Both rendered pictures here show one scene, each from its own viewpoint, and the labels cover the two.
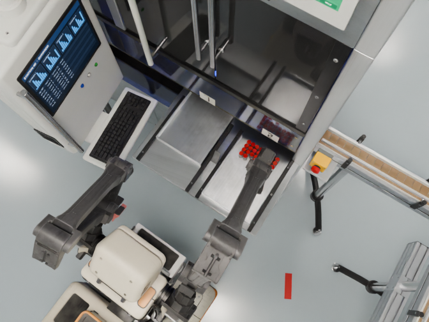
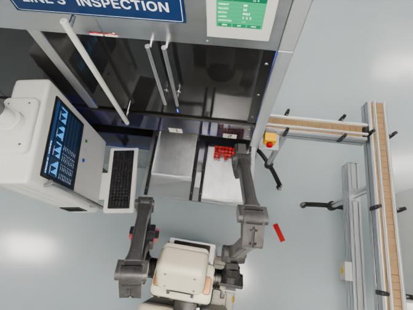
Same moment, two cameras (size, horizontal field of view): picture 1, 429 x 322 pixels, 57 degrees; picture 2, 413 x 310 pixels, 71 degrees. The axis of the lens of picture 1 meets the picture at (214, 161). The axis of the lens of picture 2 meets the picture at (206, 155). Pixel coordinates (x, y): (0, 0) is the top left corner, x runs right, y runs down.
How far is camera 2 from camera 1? 0.18 m
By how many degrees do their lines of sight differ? 8
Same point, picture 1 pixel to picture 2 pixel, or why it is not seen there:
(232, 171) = (214, 171)
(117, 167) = (144, 204)
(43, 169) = (69, 236)
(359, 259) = (314, 192)
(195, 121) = (172, 150)
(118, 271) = (182, 276)
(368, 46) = (287, 45)
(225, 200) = (219, 193)
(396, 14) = (303, 15)
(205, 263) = (248, 237)
